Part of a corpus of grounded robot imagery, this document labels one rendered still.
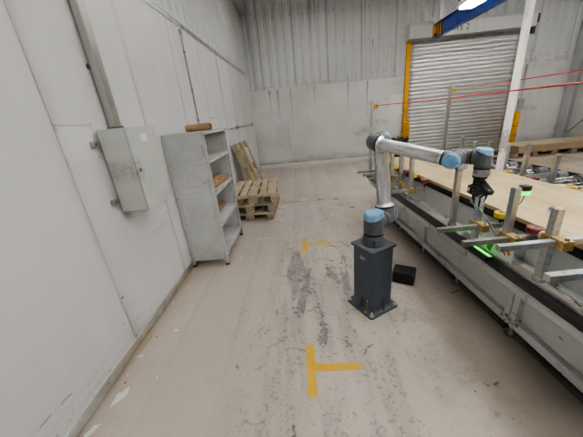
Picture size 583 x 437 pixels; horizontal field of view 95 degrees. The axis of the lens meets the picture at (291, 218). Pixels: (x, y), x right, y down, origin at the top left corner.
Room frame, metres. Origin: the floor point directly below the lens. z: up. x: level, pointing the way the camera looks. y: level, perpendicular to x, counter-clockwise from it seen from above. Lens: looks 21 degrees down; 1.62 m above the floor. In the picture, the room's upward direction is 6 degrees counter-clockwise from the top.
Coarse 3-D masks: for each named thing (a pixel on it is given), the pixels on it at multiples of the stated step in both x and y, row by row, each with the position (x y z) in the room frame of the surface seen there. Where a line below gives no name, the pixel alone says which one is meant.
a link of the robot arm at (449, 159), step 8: (368, 136) 2.02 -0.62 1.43; (376, 136) 1.94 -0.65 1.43; (368, 144) 1.97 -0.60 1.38; (376, 144) 1.91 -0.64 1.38; (384, 144) 1.87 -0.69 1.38; (392, 144) 1.84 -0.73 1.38; (400, 144) 1.80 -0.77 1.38; (408, 144) 1.78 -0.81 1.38; (392, 152) 1.84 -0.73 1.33; (400, 152) 1.79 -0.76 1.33; (408, 152) 1.75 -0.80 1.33; (416, 152) 1.70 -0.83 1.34; (424, 152) 1.67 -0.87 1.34; (432, 152) 1.64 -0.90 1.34; (440, 152) 1.62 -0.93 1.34; (448, 152) 1.59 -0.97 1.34; (456, 152) 1.59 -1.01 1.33; (424, 160) 1.68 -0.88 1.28; (432, 160) 1.63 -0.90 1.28; (440, 160) 1.59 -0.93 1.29; (448, 160) 1.55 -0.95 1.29; (456, 160) 1.52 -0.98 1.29; (464, 160) 1.59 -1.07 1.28; (448, 168) 1.55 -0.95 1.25
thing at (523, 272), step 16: (368, 176) 3.93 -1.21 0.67; (416, 208) 2.40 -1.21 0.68; (432, 224) 2.10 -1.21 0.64; (512, 272) 1.26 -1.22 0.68; (528, 272) 1.22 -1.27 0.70; (528, 288) 1.15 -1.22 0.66; (544, 288) 1.08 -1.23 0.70; (544, 304) 1.05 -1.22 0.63; (560, 304) 0.98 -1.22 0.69; (576, 304) 0.95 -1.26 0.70; (576, 320) 0.90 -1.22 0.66
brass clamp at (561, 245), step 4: (540, 232) 1.18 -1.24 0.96; (544, 232) 1.16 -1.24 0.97; (540, 236) 1.17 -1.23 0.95; (544, 236) 1.15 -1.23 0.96; (548, 236) 1.13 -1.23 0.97; (552, 236) 1.12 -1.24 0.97; (556, 236) 1.12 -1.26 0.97; (560, 236) 1.12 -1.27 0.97; (556, 240) 1.09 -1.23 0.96; (560, 240) 1.08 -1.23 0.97; (572, 240) 1.07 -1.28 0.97; (556, 244) 1.09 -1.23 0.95; (560, 244) 1.07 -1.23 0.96; (564, 244) 1.06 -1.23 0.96; (568, 244) 1.06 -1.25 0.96; (572, 244) 1.06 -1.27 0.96; (556, 248) 1.08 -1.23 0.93; (560, 248) 1.06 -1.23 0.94; (564, 248) 1.06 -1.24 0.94; (568, 248) 1.06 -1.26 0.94; (572, 248) 1.06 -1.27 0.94
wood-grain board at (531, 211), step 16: (416, 160) 3.58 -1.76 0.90; (432, 176) 2.70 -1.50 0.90; (448, 176) 2.64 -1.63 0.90; (464, 176) 2.58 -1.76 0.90; (496, 176) 2.47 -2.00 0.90; (512, 176) 2.42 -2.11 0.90; (464, 192) 2.08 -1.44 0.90; (496, 192) 2.00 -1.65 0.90; (544, 192) 1.90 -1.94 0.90; (560, 192) 1.87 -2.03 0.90; (576, 192) 1.84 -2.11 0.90; (496, 208) 1.70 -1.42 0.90; (528, 208) 1.64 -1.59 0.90; (544, 208) 1.61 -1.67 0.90; (576, 208) 1.56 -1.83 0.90; (528, 224) 1.44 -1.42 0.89; (544, 224) 1.39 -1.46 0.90; (576, 224) 1.35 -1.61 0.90
